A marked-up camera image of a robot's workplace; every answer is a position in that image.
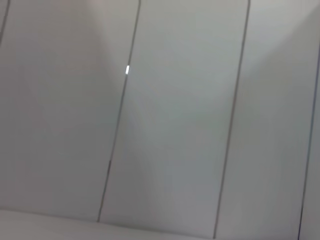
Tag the small white wall marker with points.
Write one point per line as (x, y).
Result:
(127, 70)

